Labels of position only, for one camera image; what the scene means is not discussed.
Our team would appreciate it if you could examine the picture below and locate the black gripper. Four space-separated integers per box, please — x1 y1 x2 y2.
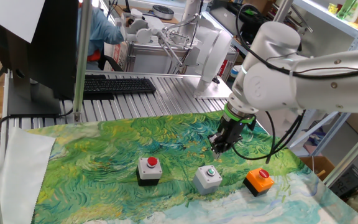
208 117 255 159

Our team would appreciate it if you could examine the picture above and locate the orange box red button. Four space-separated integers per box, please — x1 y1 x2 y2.
242 168 275 197

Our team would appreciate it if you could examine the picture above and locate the grey box green button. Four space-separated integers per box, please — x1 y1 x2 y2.
192 165 223 196

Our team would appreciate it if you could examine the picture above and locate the white black box red button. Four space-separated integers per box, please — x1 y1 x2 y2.
135 156 163 187

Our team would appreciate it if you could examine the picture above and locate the white haptic teleoperation device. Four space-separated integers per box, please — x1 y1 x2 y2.
116 8 233 100

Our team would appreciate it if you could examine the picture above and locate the brown cardboard box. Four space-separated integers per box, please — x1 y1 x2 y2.
300 155 336 181

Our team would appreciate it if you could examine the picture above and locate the silver aluminium case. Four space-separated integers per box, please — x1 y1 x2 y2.
125 42 239 82

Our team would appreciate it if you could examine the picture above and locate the green blue painting cloth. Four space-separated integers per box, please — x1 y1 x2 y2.
26 107 358 224

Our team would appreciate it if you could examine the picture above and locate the black keyboard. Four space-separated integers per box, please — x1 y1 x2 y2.
83 74 157 101

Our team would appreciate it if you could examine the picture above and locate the grey laptop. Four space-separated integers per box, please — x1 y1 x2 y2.
209 6 245 35

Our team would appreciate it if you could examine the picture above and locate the black tool case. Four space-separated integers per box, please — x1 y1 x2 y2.
227 1 276 44

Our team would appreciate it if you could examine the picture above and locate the black plastic crate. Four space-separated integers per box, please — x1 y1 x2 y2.
329 164 358 198

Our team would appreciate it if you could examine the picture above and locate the round black speaker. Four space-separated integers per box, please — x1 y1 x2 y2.
152 4 175 21

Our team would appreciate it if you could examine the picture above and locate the wooden background desk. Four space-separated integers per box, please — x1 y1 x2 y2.
112 3 181 26

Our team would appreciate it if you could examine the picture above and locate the white metal shelf rack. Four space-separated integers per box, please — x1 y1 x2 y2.
286 0 358 156

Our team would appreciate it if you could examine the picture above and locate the person in blue shirt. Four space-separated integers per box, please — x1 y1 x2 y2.
76 0 126 71

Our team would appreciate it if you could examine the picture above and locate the green transparent bottle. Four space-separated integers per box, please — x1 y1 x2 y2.
336 0 356 19

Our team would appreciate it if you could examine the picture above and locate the cream coloured bottle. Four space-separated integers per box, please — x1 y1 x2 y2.
348 0 358 22

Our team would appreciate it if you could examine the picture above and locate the black computer monitor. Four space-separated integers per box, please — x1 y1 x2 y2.
0 0 79 116

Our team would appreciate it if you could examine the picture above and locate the white satin cloth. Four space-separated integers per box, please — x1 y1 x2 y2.
0 126 57 224

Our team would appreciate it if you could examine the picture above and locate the white paper sheet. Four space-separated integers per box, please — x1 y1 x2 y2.
0 0 46 44

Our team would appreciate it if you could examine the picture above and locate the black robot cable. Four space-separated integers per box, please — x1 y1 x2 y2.
231 3 358 164

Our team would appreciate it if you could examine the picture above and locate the black monitor cable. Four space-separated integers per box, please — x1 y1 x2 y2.
0 107 74 166

